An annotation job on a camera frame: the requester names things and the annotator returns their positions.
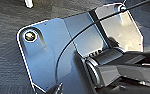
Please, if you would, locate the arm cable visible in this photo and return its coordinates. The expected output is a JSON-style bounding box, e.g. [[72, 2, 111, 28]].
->
[[53, 0, 150, 88]]

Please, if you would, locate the round silver base bolt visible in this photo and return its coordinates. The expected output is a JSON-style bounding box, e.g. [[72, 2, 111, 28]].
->
[[114, 2, 126, 12], [23, 29, 38, 43]]

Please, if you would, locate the white furniture leg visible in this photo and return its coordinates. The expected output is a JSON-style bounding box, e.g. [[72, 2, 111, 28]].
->
[[23, 0, 35, 10]]

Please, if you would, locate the grey robot torso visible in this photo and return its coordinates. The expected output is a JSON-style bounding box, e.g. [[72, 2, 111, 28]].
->
[[73, 47, 150, 94]]

